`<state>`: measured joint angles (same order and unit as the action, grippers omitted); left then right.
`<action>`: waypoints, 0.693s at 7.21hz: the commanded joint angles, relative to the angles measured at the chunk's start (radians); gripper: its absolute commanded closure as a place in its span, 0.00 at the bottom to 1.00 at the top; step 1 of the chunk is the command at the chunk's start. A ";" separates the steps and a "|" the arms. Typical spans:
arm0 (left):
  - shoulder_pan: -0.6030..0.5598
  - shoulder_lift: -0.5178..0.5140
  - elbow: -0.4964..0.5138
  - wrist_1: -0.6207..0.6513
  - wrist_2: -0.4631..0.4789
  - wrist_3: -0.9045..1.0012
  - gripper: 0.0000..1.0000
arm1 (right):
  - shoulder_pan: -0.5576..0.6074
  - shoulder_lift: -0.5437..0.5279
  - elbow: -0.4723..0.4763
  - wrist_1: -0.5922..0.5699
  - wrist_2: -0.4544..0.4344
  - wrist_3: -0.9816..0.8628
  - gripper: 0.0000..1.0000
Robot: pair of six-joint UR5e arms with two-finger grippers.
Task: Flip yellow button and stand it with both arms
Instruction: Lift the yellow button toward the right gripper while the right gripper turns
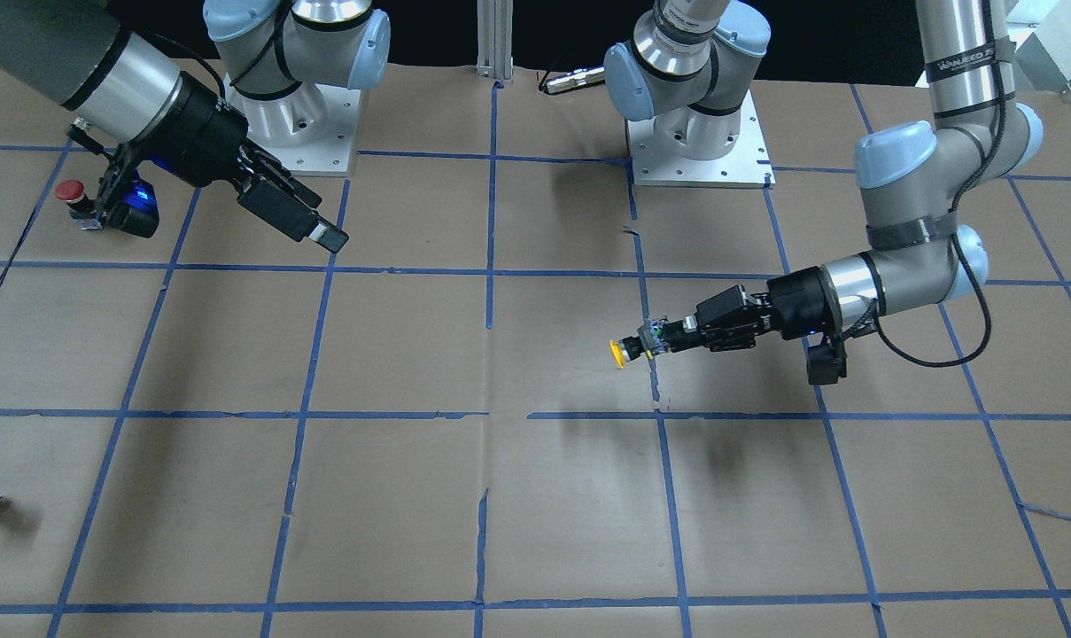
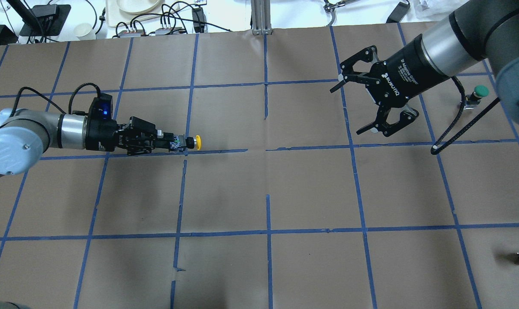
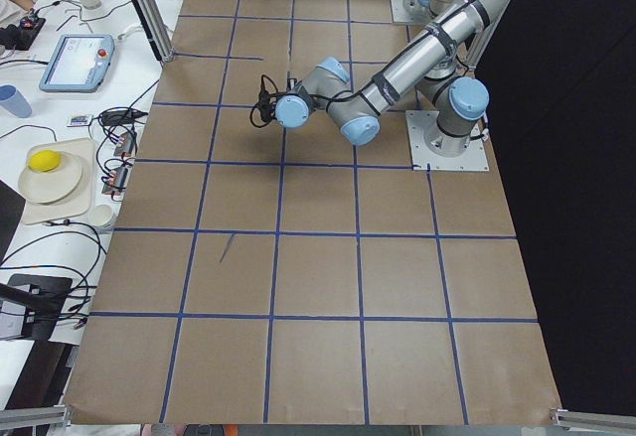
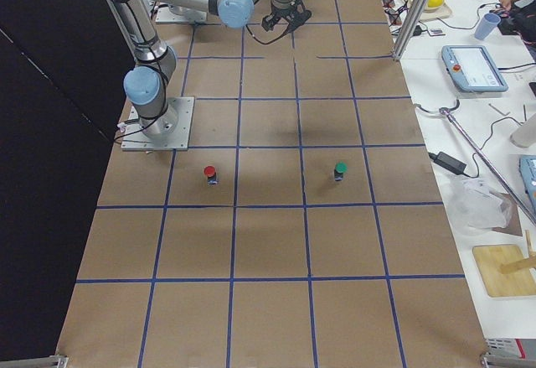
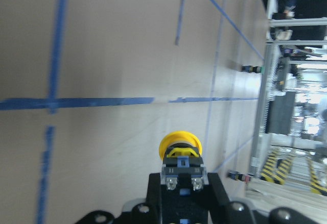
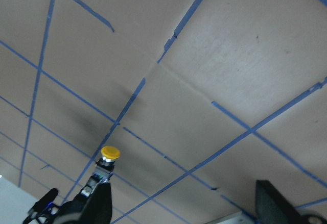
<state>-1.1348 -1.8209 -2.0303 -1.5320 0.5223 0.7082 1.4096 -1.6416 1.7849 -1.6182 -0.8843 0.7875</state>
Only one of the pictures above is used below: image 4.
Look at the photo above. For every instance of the blue plastic cup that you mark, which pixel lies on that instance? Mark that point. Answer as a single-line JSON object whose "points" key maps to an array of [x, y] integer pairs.
{"points": [[486, 25]]}

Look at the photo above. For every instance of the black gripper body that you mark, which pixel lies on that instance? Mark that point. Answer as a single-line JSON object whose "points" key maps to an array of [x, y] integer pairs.
{"points": [[280, 10]]}

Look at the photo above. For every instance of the wooden board stand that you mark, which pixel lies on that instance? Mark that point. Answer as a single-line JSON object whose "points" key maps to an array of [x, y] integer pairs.
{"points": [[504, 269]]}

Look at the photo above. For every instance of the clear plastic bag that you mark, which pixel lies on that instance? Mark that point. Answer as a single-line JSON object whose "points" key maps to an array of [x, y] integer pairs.
{"points": [[472, 206]]}

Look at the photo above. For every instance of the yellow lemon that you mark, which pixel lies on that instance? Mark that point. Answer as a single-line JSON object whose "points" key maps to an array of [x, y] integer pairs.
{"points": [[433, 5]]}

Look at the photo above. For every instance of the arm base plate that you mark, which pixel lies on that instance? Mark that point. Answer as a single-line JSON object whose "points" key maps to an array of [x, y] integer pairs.
{"points": [[170, 14], [170, 131]]}

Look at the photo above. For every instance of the red push button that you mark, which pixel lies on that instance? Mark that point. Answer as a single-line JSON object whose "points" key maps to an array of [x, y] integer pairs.
{"points": [[210, 173]]}

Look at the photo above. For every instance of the teach pendant tablet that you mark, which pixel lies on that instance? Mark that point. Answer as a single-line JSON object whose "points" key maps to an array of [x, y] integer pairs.
{"points": [[472, 69]]}

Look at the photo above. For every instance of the metal cane rod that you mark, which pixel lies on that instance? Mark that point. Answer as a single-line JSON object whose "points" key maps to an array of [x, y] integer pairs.
{"points": [[447, 113]]}

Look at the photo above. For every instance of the black power adapter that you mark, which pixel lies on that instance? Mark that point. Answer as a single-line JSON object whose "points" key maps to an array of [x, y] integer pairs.
{"points": [[447, 162]]}

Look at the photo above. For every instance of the aluminium frame post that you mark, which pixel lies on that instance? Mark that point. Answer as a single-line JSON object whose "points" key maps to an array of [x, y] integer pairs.
{"points": [[408, 27]]}

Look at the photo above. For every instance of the green push button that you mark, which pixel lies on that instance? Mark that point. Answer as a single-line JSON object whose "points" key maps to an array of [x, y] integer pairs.
{"points": [[339, 171]]}

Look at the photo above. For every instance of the small colourful card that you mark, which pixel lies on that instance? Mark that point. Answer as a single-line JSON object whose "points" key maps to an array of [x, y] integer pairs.
{"points": [[435, 32]]}

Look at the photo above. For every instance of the beige tray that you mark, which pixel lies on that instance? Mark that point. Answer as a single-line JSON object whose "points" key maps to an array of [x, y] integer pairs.
{"points": [[443, 12]]}

